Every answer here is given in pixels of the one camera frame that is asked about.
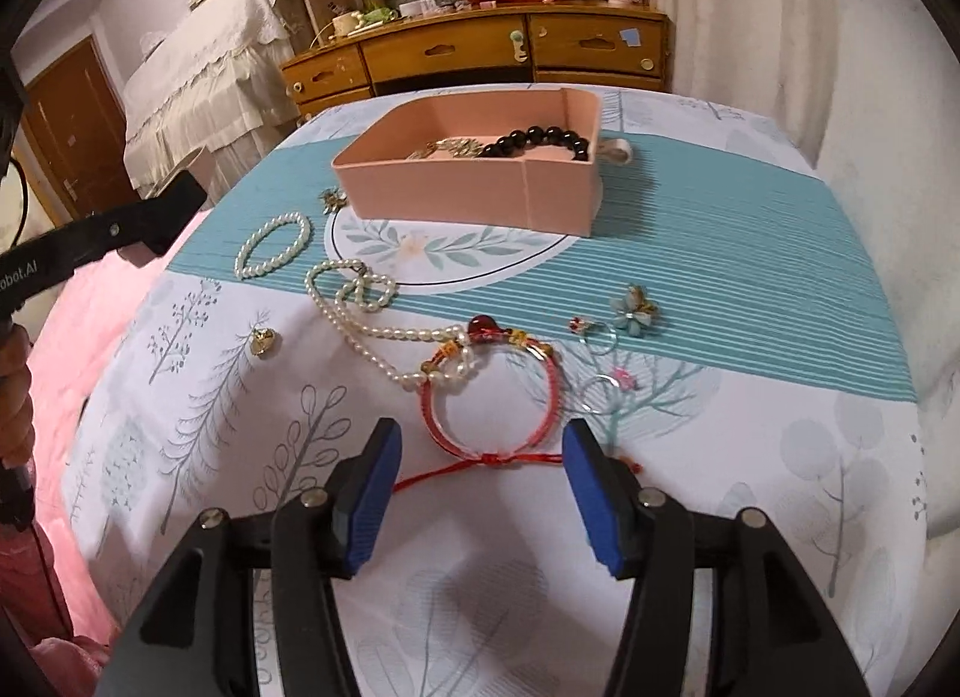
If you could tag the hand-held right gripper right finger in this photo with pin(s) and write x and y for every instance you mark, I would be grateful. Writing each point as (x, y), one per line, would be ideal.
(592, 509)

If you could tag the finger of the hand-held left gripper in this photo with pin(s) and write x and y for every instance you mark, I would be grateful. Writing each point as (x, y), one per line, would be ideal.
(169, 213)

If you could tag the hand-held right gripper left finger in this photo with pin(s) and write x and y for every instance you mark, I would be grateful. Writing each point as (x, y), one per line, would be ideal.
(371, 502)

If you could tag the gold heart pendant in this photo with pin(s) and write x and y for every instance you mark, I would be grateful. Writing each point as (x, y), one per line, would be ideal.
(262, 341)

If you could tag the small gold brooch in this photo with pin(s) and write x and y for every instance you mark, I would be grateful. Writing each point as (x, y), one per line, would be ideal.
(333, 200)

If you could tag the blue flower brooch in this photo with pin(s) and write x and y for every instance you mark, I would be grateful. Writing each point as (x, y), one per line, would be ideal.
(631, 308)

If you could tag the pink jewelry box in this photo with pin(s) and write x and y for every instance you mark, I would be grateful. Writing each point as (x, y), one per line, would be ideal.
(465, 194)

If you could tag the person's left hand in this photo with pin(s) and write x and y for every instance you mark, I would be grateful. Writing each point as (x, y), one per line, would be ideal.
(13, 397)

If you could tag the pink blanket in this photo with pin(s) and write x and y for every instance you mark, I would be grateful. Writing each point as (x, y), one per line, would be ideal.
(82, 337)

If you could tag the brown wooden door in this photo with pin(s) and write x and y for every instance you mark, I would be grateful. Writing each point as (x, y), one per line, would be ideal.
(75, 127)

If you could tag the cream lace furniture cover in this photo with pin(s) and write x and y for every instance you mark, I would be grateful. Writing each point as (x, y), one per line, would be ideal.
(210, 82)

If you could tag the tree print tablecloth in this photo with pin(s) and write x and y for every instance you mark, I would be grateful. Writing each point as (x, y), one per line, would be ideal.
(712, 307)

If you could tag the gold flower brooch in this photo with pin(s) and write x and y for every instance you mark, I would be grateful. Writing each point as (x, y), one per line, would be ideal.
(450, 147)

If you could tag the wooden desk with drawers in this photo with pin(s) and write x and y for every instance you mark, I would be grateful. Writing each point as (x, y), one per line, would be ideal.
(450, 48)

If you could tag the green knob hook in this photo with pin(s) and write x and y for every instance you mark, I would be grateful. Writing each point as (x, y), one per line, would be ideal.
(517, 44)

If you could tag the blue sticker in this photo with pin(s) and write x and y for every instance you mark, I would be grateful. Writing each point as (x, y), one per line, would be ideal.
(631, 37)

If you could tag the white leaf print curtain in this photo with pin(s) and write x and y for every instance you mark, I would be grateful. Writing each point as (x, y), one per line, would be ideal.
(810, 29)

